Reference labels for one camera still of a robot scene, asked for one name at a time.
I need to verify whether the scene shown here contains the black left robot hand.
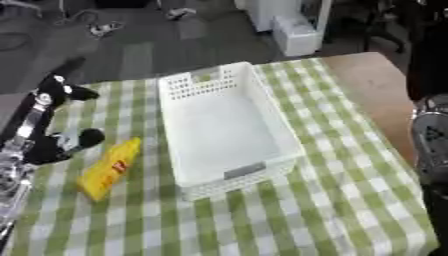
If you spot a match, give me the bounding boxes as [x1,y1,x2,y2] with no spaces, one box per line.
[0,73,109,166]

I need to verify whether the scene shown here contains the white box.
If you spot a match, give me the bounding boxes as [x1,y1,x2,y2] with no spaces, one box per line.
[271,15,326,58]

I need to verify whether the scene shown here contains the yellow snack bag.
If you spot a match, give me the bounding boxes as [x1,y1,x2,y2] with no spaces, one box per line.
[75,136,144,202]

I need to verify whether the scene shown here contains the white shoe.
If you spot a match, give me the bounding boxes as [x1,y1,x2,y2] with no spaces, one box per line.
[162,7,200,21]

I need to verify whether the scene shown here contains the white plastic basket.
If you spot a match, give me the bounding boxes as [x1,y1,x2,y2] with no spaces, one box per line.
[155,61,307,202]

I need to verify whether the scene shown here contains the white cabinet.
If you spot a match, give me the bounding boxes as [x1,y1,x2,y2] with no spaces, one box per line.
[232,0,333,33]

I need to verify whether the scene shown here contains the black chair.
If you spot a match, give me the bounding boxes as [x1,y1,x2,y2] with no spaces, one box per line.
[323,0,417,54]

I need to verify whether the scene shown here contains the grey cable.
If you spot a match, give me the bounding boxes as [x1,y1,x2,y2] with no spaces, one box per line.
[52,9,102,27]

